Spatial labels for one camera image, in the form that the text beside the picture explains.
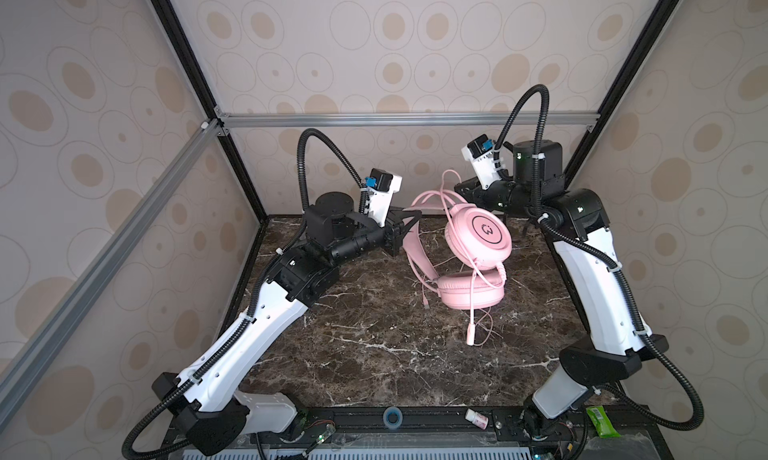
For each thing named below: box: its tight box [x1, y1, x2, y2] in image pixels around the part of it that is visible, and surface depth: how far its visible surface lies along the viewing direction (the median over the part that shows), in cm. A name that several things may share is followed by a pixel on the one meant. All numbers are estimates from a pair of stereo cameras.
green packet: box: [586, 405, 621, 438], surface depth 74 cm
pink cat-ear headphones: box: [403, 190, 513, 310], surface depth 44 cm
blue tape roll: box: [382, 406, 403, 429], surface depth 76 cm
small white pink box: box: [464, 408, 489, 430], surface depth 75 cm
